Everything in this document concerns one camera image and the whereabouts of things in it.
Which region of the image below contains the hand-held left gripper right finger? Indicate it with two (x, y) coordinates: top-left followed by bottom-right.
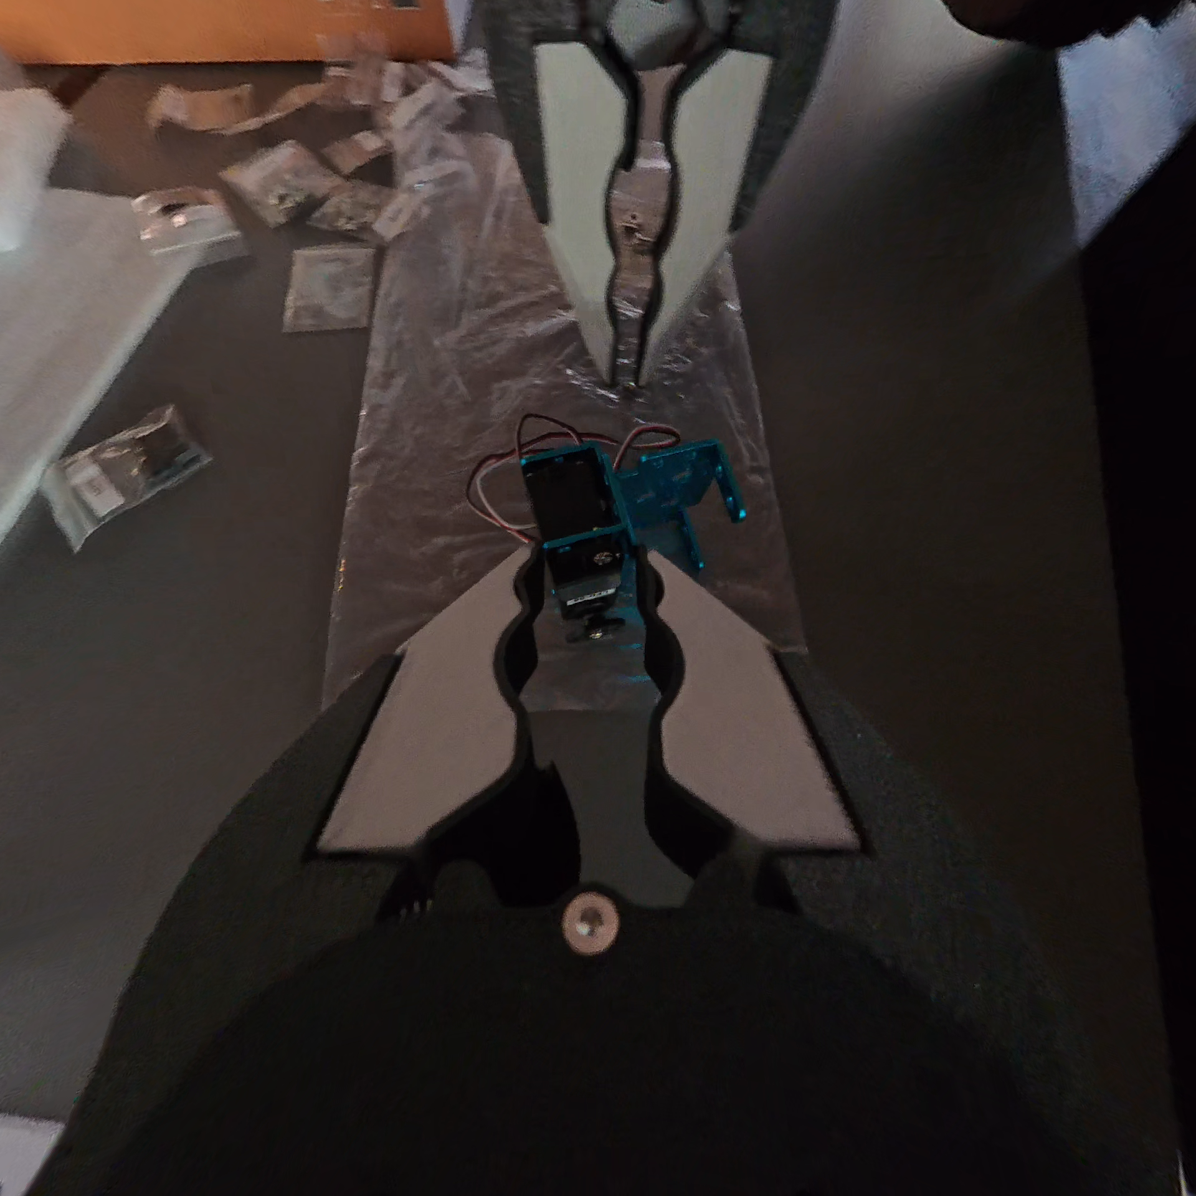
(643, 546), (863, 853)

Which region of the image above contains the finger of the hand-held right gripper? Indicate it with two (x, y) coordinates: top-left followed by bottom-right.
(633, 40), (772, 388)
(534, 40), (647, 389)

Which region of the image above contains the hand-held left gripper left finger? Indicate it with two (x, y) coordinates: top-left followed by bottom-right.
(310, 543), (548, 860)

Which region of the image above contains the blue perforated metal bracket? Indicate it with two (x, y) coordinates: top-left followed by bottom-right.
(617, 439), (749, 576)

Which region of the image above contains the large clear plastic bag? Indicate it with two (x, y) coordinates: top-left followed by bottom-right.
(321, 121), (810, 711)

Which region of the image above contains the pile of clear screw bags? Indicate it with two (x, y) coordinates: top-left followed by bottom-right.
(131, 32), (497, 336)

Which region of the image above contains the zip bag with black parts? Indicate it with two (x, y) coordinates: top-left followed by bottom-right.
(41, 404), (214, 553)

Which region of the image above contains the orange cardboard box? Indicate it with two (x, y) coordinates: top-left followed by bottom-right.
(0, 0), (460, 69)

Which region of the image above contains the person's black clothing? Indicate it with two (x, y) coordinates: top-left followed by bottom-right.
(1074, 182), (1196, 1196)

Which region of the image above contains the white foam sheet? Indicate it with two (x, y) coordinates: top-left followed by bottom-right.
(0, 187), (202, 548)

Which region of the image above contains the red white black servo cable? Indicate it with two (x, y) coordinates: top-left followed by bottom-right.
(467, 414), (679, 543)

